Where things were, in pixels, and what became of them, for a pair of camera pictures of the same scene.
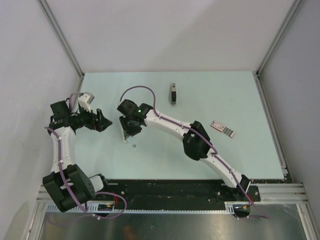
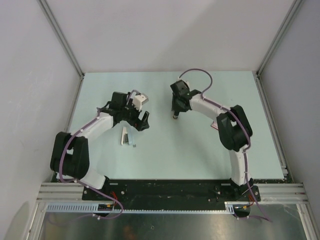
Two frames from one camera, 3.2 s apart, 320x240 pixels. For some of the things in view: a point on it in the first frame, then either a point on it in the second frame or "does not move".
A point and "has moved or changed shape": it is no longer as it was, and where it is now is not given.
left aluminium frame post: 46,10 does not move
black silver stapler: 173,95 has moved or changed shape
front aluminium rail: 270,192 does not move
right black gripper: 128,132 -> 175,108
